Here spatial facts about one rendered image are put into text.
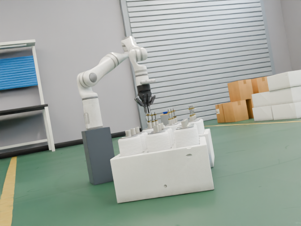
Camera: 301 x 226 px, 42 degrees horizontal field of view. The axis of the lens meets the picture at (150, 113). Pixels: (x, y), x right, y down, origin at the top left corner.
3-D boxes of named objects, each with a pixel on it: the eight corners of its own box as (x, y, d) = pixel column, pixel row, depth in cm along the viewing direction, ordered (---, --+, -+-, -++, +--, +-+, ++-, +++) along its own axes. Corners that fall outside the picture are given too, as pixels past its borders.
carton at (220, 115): (233, 119, 644) (230, 102, 644) (241, 119, 621) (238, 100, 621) (217, 123, 634) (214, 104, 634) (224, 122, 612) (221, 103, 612)
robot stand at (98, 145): (94, 185, 211) (84, 131, 211) (89, 182, 224) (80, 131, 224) (118, 180, 216) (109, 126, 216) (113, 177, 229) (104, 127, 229)
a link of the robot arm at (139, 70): (133, 76, 213) (148, 74, 214) (128, 49, 213) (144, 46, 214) (131, 78, 220) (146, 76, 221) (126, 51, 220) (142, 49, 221)
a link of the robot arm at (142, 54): (148, 49, 214) (143, 44, 226) (132, 51, 212) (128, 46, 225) (149, 61, 216) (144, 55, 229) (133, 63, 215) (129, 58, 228)
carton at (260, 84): (273, 94, 603) (269, 76, 603) (259, 97, 597) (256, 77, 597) (262, 96, 632) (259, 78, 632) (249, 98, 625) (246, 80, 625)
